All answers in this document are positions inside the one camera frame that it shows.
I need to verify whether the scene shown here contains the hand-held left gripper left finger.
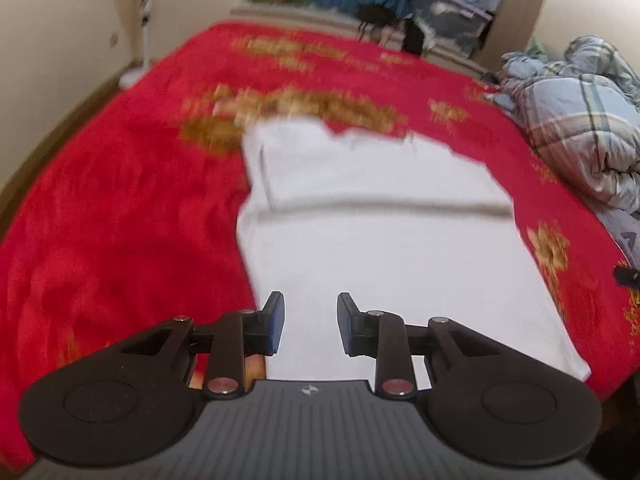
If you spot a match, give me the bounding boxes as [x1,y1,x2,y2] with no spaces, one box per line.
[120,291,286,402]

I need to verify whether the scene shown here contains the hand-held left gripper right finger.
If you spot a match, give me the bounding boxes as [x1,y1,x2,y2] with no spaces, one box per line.
[336,292,497,400]

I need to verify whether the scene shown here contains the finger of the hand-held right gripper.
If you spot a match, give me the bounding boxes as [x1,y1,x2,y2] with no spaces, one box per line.
[614,266,640,291]

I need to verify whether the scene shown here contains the white garment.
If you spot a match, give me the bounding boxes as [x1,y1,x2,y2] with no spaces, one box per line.
[235,115,593,393]

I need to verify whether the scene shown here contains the grey printed cloth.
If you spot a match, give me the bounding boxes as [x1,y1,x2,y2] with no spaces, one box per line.
[595,204,640,258]

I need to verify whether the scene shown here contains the plaid quilt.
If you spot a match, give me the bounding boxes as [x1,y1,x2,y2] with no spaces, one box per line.
[487,35,640,221]

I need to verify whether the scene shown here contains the red floral blanket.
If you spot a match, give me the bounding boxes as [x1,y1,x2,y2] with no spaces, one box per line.
[0,20,640,466]

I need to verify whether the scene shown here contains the light green cloth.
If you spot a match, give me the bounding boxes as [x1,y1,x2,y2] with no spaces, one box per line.
[525,39,553,61]

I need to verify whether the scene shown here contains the wooden bookshelf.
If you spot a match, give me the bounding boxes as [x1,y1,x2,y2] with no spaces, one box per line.
[475,0,558,67]

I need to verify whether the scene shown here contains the black narrow bag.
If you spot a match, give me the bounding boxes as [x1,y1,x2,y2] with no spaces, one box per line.
[402,20,427,56]

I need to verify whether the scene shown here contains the clear plastic storage box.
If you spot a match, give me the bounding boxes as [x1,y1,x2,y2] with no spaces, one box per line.
[410,0,502,57]

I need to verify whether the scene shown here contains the black bag with straps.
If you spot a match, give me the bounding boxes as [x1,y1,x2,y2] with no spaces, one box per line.
[354,2,402,42]

